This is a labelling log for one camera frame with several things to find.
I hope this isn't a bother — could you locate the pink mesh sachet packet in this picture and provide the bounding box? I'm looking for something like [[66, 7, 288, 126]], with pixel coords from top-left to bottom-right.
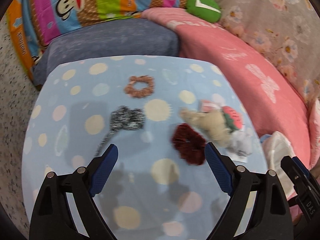
[[199, 100, 221, 113]]

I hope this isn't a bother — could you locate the grey floral quilt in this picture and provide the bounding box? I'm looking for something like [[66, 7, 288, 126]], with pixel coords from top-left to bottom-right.
[[214, 0, 319, 105]]

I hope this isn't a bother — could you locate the dark red scrunchie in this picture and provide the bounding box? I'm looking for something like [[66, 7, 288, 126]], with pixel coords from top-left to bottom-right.
[[171, 123, 206, 166]]

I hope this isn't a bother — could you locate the brown hair scrunchie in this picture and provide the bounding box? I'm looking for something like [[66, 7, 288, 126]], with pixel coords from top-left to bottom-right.
[[124, 75, 155, 99]]

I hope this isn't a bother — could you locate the pink towel blanket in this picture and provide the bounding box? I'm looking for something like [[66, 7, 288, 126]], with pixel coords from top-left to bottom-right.
[[142, 8, 313, 169]]

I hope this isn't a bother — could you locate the black white speckled scrunchie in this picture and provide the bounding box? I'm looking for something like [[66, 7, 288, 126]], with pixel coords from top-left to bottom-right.
[[95, 106, 145, 157]]

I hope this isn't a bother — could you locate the blue grey cushion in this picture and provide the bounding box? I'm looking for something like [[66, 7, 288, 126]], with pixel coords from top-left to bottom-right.
[[33, 18, 180, 89]]

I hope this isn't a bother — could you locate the white trash bag bin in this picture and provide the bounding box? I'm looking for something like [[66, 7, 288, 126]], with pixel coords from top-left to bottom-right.
[[260, 131, 296, 199]]

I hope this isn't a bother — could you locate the colourful monkey print bedsheet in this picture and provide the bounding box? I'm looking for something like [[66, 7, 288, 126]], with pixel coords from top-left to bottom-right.
[[6, 0, 187, 79]]

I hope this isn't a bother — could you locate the beige cloth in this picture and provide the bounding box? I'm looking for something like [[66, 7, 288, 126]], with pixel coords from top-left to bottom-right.
[[180, 108, 231, 147]]

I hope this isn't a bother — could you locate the blue polka dot table cloth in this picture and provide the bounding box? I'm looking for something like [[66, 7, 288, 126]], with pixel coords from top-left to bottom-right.
[[22, 56, 267, 239]]

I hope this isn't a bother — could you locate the white hotel paper packet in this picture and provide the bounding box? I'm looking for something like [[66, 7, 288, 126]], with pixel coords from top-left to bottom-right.
[[226, 147, 249, 163]]

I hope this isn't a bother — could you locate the green checkmark cushion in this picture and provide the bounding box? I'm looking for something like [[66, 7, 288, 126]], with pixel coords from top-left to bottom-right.
[[186, 0, 222, 23]]

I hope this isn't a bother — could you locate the pink pillow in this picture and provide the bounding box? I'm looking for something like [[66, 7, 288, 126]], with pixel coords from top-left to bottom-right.
[[309, 99, 320, 168]]

